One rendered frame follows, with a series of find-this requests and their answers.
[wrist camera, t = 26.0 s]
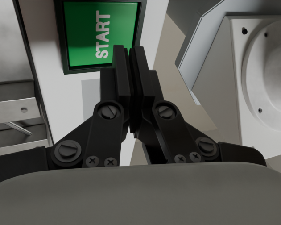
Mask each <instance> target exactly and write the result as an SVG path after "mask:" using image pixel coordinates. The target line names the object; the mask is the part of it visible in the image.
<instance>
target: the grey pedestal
mask: <svg viewBox="0 0 281 225"><path fill-rule="evenodd" d="M166 13H167V15H168V16H169V17H170V18H171V19H172V21H173V22H174V23H175V24H176V26H177V27H178V28H179V29H180V30H181V31H182V32H183V34H184V35H185V36H186V37H185V39H184V42H183V44H182V46H181V48H180V51H179V53H178V55H177V58H176V60H175V65H176V67H177V69H178V71H179V73H180V75H181V77H182V79H183V81H184V83H185V85H186V87H187V89H188V91H189V93H190V95H191V97H192V99H193V101H194V102H195V103H196V105H201V104H200V102H199V101H198V99H197V98H196V97H195V95H194V94H193V92H192V88H193V86H194V84H195V81H196V79H197V77H198V75H199V73H200V71H201V68H202V66H203V64H204V61H205V59H206V57H207V55H208V52H209V50H210V48H211V45H212V43H213V41H214V39H215V37H216V34H217V32H218V30H219V28H220V25H221V23H222V21H223V18H224V16H250V15H281V0H169V2H168V6H167V10H166Z"/></svg>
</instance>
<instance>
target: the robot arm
mask: <svg viewBox="0 0 281 225"><path fill-rule="evenodd" d="M241 82H242V89H243V94H244V98H245V102H246V104H247V107H248V109H249V111H250V112H251V114H252V115H253V117H254V118H255V119H256V120H257V121H258V122H259V123H260V124H261V125H262V126H264V127H265V128H267V129H269V130H272V131H277V132H281V20H278V21H276V22H273V23H270V24H268V25H266V26H265V27H263V28H262V29H261V30H260V31H259V32H258V33H257V34H256V35H255V36H254V37H253V39H252V40H251V42H250V43H249V46H248V48H247V50H246V53H245V56H244V60H243V65H242V76H241ZM99 92H100V102H98V103H97V104H96V105H95V108H94V111H93V115H92V116H91V117H90V118H88V119H87V120H86V121H84V122H83V123H82V124H81V125H79V126H78V127H76V128H75V129H74V130H72V131H71V132H70V133H68V134H67V135H66V136H64V137H63V138H62V139H60V140H59V141H58V142H56V143H55V144H54V145H53V146H51V147H47V148H46V147H45V146H42V147H37V148H33V149H29V150H23V151H19V152H15V153H10V154H5V155H1V156H0V225H281V173H280V172H278V171H276V170H274V169H272V168H269V167H267V165H266V161H265V158H264V157H263V155H262V154H261V152H259V151H258V150H256V149H254V148H252V147H248V146H241V145H236V144H231V143H226V142H218V143H216V142H215V141H214V140H213V139H211V138H210V137H208V136H207V135H205V134H204V133H202V132H201V131H199V130H198V129H196V128H195V127H193V126H191V125H190V124H188V123H187V122H185V120H184V118H183V116H182V114H181V113H180V111H179V109H178V107H177V106H176V105H175V104H174V103H172V102H170V101H166V100H164V97H163V94H162V90H161V86H160V82H159V79H158V76H157V72H156V70H149V67H148V63H147V59H146V55H145V50H144V47H143V46H133V48H130V49H129V55H128V49H127V48H124V45H113V56H112V68H107V67H100V82H99ZM128 128H129V129H130V133H133V136H134V139H135V138H137V139H138V140H140V141H141V142H142V148H143V151H144V154H145V157H146V160H147V163H148V165H134V166H120V153H121V143H122V142H123V141H124V140H125V139H126V136H127V133H128Z"/></svg>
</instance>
